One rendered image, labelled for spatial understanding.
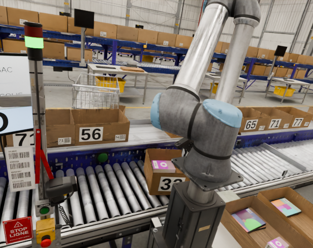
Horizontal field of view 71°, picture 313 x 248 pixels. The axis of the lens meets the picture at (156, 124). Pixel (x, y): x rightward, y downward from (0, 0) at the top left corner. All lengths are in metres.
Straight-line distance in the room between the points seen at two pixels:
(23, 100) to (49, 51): 4.80
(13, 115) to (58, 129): 0.61
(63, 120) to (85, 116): 0.16
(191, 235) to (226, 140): 0.44
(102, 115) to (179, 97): 1.13
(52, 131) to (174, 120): 0.95
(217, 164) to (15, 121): 0.78
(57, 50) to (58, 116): 3.98
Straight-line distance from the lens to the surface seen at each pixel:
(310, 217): 1.79
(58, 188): 0.97
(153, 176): 1.36
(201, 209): 0.95
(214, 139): 0.80
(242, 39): 1.12
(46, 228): 1.11
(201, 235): 1.07
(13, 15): 5.97
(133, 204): 1.38
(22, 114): 1.00
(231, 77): 1.09
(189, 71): 0.92
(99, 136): 1.63
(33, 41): 0.81
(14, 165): 0.97
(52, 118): 1.84
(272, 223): 1.54
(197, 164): 0.85
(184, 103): 0.84
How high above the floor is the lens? 1.69
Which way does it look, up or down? 22 degrees down
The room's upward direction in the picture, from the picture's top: 9 degrees clockwise
